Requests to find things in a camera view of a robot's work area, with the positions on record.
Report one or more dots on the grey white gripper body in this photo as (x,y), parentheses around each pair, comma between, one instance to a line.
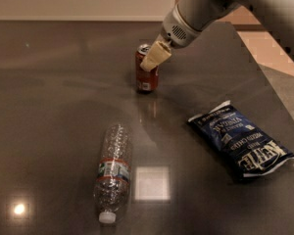
(176,33)

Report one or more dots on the red coke can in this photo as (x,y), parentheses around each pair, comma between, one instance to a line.
(146,81)

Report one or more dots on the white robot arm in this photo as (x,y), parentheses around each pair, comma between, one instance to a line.
(276,16)

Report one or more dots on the clear plastic water bottle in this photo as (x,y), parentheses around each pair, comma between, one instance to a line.
(112,185)

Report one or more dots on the blue kettle chips bag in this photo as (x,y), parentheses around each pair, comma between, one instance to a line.
(251,151)

